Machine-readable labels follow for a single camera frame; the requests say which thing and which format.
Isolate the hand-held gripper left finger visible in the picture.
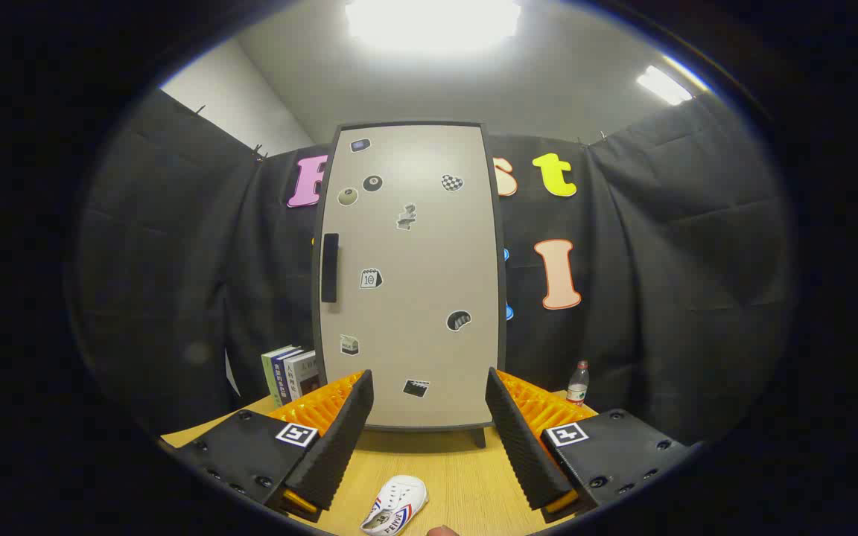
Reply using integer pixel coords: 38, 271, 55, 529
176, 368, 375, 522

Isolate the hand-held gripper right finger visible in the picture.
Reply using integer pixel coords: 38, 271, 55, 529
486, 367, 698, 522

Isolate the white striped canvas shoe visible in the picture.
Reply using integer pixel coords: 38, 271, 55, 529
360, 475, 428, 536

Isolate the black cabinet door handle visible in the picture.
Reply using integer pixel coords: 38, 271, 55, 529
322, 233, 339, 303

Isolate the white book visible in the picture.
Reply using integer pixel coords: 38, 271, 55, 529
280, 350, 325, 403

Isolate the clear plastic water bottle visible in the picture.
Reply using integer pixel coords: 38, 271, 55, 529
567, 360, 591, 406

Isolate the green book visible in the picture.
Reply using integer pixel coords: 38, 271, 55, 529
261, 346, 292, 406

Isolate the black backdrop cloth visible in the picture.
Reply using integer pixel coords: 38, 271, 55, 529
75, 89, 795, 447

